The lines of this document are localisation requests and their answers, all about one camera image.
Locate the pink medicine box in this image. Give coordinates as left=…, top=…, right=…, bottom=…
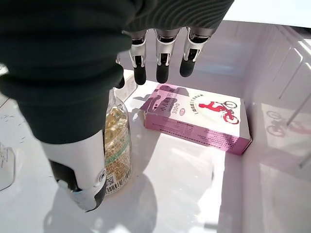
left=139, top=83, right=253, bottom=156

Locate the small white pill bottle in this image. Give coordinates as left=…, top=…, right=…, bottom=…
left=0, top=141, right=17, bottom=192

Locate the clear yellow capsule bottle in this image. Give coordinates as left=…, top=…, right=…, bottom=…
left=104, top=87, right=133, bottom=195

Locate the long white green box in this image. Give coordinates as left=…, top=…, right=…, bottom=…
left=121, top=69, right=139, bottom=102

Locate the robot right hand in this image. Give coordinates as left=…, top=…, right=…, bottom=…
left=0, top=0, right=235, bottom=213

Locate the blue front medicine drawer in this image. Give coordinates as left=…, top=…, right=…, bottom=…
left=0, top=19, right=311, bottom=233

